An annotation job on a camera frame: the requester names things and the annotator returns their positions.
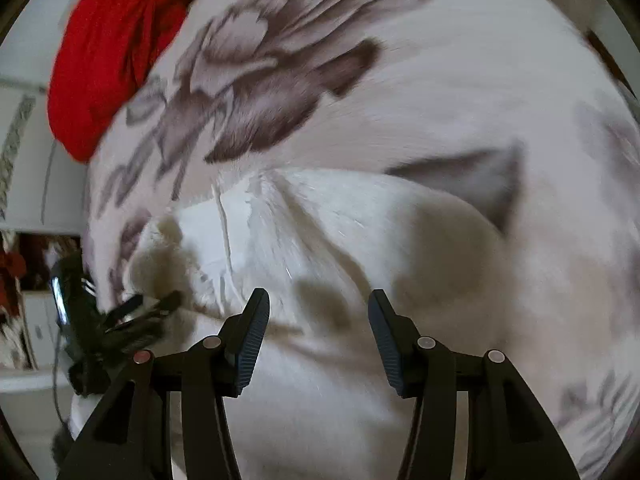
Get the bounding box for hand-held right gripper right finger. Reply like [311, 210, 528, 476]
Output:
[367, 289, 582, 480]

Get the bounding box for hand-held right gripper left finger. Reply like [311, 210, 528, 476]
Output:
[56, 287, 271, 480]

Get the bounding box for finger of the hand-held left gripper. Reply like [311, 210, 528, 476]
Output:
[101, 293, 147, 322]
[106, 289, 184, 337]

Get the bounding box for white garment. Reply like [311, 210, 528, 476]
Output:
[69, 167, 556, 480]

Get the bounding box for red floral printed cloth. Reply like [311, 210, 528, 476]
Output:
[0, 230, 82, 371]

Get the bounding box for white grey floral blanket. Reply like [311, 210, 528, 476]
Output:
[81, 0, 640, 480]

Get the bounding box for thin grey cable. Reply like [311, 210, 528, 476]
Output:
[41, 139, 57, 225]

